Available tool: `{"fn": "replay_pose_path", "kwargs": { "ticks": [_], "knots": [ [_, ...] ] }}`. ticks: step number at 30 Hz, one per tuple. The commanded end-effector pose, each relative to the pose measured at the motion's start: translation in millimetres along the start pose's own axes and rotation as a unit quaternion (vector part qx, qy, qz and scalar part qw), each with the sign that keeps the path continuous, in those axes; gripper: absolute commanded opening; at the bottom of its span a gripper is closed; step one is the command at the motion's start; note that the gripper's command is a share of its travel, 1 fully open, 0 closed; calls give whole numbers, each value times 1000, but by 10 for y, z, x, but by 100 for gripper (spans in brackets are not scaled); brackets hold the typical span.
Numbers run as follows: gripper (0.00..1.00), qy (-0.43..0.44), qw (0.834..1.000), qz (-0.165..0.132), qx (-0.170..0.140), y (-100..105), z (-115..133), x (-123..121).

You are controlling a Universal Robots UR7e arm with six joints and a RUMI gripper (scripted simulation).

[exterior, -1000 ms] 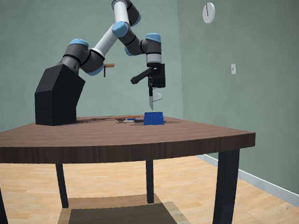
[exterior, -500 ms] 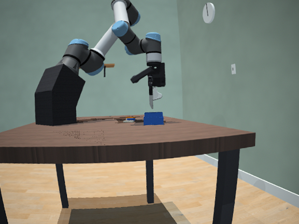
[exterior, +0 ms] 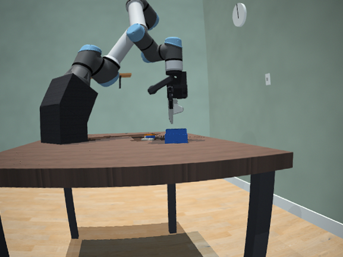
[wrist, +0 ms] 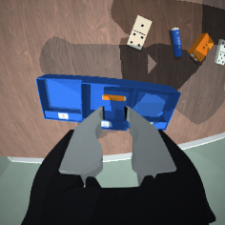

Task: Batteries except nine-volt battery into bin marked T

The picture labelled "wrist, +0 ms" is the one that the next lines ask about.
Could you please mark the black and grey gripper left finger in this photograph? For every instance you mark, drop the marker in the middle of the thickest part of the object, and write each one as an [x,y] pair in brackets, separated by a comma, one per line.
[75,157]

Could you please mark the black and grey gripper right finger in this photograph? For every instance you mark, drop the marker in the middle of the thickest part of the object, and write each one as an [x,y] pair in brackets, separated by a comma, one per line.
[154,153]

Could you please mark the white domino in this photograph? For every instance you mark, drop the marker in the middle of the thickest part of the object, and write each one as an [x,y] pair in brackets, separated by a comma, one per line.
[220,53]
[139,32]

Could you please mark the blue aa battery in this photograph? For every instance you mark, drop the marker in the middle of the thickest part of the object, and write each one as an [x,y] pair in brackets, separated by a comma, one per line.
[176,42]

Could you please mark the blue rack of three bins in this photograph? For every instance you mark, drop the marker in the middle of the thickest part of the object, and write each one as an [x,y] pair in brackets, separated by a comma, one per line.
[60,99]

